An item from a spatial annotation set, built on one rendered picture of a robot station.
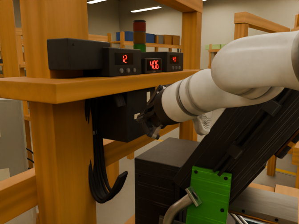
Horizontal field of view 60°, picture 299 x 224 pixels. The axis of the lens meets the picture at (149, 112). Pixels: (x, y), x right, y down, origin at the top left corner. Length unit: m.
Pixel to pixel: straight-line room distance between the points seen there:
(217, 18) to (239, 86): 10.50
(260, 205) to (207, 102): 0.58
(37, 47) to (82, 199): 0.43
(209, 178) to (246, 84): 0.49
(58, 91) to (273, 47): 0.37
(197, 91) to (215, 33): 10.40
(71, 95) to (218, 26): 10.33
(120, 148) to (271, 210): 0.58
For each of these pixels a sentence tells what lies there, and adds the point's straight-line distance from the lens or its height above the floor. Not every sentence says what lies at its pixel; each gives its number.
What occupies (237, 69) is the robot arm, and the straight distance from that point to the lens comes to 0.34.
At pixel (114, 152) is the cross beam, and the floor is 1.23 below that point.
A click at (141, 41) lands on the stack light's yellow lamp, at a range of 1.03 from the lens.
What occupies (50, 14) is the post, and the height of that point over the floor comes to 1.68.
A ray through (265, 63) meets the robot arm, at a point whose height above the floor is 1.58.
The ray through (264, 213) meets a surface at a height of 1.13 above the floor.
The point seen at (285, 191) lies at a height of 0.90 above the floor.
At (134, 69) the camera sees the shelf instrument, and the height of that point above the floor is 1.56.
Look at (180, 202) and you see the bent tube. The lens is 0.79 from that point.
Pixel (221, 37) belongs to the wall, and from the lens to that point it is 10.66.
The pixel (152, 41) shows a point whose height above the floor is 2.06.
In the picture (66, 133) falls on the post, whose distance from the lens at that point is 0.71.
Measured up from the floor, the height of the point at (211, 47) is 2.09.
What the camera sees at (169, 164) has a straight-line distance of 0.89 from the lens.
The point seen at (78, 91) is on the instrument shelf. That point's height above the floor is 1.52.
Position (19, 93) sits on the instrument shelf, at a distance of 0.60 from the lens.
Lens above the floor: 1.58
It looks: 11 degrees down
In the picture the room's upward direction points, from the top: straight up
